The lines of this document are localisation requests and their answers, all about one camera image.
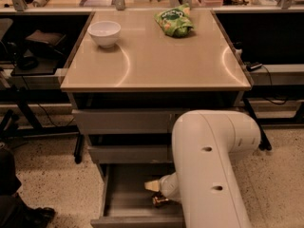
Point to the black power adapter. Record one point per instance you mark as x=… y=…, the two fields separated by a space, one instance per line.
x=253 y=66

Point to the green chip bag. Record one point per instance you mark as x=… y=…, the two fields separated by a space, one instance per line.
x=175 y=22

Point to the grey drawer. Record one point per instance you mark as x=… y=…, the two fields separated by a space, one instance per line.
x=131 y=153
x=127 y=204
x=126 y=121

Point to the grey bottom drawer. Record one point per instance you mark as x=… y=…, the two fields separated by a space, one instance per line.
x=127 y=204

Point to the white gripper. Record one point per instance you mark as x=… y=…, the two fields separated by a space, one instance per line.
x=165 y=185

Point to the white bowl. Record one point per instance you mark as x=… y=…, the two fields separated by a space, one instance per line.
x=105 y=33

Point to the grey top drawer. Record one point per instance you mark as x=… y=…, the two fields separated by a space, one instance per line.
x=126 y=121

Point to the black shoe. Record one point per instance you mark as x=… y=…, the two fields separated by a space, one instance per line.
x=39 y=217

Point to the black left table leg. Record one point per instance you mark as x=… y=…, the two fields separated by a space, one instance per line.
x=78 y=151

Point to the black table leg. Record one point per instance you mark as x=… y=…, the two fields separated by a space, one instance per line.
x=78 y=151
x=264 y=144

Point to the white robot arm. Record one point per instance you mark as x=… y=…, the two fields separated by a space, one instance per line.
x=204 y=182

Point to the grey middle drawer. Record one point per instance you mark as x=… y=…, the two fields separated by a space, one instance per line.
x=131 y=153

